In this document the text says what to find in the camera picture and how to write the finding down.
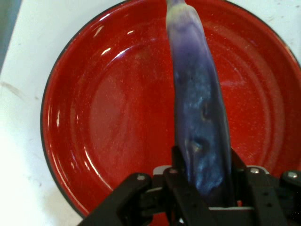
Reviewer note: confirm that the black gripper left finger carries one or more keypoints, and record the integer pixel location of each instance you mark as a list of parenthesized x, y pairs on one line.
[(181, 200)]

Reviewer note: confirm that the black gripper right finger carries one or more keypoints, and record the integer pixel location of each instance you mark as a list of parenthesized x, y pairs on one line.
[(270, 200)]

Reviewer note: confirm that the purple toy eggplant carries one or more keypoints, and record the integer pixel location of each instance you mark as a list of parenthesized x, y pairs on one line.
[(200, 106)]

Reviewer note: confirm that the red plate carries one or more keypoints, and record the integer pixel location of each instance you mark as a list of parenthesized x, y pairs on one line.
[(105, 106)]

